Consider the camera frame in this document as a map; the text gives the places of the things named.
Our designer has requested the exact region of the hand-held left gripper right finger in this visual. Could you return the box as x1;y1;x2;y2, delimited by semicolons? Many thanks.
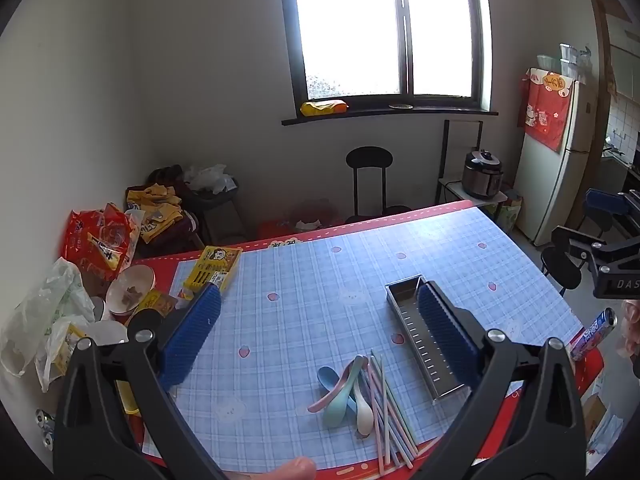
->
410;281;587;480

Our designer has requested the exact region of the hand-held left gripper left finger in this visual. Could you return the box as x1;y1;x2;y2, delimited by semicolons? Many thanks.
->
52;282;228;480

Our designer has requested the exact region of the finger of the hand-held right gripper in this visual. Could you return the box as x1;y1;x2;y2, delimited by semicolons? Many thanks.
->
551;226;613;273
585;188;640;233

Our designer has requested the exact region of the metal utensil tray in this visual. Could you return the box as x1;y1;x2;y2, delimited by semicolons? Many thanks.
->
384;275;473;405

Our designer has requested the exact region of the bundle of pastel chopsticks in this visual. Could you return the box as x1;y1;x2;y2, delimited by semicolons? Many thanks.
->
361;352;420;470

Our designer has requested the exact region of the white spoon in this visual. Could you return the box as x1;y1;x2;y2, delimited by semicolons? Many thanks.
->
351;372;375;436

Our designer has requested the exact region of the blue spoon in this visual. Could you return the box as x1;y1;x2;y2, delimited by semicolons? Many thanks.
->
317;366;353;397

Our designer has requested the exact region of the pink spoon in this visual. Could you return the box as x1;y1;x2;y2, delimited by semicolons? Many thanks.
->
307;356;368;413

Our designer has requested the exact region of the green spoon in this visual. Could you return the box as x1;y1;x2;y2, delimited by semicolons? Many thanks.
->
322;357;366;430

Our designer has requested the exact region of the person's right hand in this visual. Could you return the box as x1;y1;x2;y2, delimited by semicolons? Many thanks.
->
620;300;640;376

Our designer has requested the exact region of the person's left hand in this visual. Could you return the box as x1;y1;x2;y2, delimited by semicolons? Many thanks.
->
220;457;317;480

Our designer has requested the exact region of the black chair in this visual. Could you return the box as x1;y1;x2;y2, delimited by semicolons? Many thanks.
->
540;246;583;297

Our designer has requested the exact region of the small yellow sachet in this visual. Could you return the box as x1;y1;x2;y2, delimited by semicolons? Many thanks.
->
135;290;178;316

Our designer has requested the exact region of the black lidded jar red label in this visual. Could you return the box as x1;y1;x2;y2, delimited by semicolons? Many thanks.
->
127;308;166;343

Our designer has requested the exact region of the white refrigerator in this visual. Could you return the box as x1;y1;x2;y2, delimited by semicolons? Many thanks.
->
514;67;598;247

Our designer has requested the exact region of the blue and red drink can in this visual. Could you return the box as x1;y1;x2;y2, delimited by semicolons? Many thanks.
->
570;308;617;361

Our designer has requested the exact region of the green shopping bag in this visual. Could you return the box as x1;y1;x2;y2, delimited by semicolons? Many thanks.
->
492;195;523;233

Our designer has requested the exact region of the flat yellow cartoon packet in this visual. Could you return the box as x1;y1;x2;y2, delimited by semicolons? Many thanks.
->
182;246;243;293

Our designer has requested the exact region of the paper instant noodle bowl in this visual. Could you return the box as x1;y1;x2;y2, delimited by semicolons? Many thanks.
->
105;264;156;317

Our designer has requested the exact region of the red printed hanging cloth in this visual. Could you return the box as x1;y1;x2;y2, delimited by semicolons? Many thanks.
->
517;67;573;153

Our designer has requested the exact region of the dark electric rice cooker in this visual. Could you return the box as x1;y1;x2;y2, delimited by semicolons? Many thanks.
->
461;149;504;200

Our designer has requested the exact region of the small white side table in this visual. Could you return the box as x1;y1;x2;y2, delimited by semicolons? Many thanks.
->
439;178;508;208

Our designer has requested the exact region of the small dark stool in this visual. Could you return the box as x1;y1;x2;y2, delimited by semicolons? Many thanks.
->
187;185;248;246

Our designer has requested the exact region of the blue plaid table mat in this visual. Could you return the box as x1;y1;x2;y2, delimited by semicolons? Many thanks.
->
142;205;586;471

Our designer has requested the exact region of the brown cardboard box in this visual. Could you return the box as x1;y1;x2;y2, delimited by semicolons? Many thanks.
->
582;392;626;456

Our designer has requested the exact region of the clear plastic container stack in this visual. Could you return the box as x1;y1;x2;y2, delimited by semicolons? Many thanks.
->
536;42;593;83

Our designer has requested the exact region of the pile of yellow snack bags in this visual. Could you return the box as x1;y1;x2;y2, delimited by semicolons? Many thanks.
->
125;185;183;243

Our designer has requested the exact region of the red snack bag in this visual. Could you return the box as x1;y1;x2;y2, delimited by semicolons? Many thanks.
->
61;202;146;281

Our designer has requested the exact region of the crumpled white plastic bag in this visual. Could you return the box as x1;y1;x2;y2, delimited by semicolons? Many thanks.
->
0;257;96;393

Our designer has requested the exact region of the dark clothes heap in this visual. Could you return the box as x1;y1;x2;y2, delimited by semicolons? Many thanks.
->
145;165;201;256

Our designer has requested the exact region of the small silver metal object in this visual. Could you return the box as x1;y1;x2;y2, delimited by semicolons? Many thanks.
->
35;409;56;448

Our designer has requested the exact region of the black round stool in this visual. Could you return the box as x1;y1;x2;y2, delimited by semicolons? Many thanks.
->
345;146;413;226

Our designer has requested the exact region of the yellow packet with red end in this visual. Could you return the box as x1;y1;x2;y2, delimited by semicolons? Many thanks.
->
300;101;349;117

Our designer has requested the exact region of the black framed window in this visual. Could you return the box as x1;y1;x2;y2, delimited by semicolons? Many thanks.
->
278;0;500;127

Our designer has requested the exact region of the wooden door frame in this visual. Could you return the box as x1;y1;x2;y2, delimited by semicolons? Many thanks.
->
575;0;640;231

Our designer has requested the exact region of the white kitchen wall cabinet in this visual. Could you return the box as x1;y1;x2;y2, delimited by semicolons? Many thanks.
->
607;42;640;101

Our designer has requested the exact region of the black metal rack frame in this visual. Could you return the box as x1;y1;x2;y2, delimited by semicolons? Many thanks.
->
435;120;484;206

